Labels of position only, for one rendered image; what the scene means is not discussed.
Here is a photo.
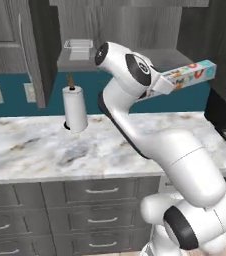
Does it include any black countertop appliance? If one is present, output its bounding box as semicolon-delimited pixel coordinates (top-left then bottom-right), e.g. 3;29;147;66
204;87;226;150

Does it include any white paper towel roll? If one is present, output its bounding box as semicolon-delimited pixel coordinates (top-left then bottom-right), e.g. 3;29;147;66
62;85;89;134

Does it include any pale cabinet door handle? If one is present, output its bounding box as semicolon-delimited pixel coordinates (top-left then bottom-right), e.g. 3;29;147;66
17;13;32;73

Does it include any grey open cabinet door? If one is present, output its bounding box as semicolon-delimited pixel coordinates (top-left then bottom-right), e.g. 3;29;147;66
176;0;226;105
17;0;61;110

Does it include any clear tupperware container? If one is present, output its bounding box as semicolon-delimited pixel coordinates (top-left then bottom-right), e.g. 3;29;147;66
63;38;95;62

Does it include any brown paper towel holder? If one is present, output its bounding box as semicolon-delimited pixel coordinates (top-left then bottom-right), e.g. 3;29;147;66
63;73;77;131

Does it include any grey open wall cabinet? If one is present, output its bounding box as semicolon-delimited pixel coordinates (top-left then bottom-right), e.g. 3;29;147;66
48;0;213;73

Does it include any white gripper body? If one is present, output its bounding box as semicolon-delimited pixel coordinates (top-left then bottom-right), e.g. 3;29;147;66
150;73;177;96

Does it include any grey drawer front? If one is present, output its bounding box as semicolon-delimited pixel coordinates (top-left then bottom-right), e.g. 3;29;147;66
46;201;153;235
40;176;161;209
0;234;57;256
52;227;153;256
0;182;45;210
0;207;52;238

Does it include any grey closed cabinet door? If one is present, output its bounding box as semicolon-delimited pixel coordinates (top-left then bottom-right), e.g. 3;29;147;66
0;0;30;75

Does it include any teal aluminum foil box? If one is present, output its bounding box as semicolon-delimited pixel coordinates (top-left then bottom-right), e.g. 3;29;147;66
136;59;218;103

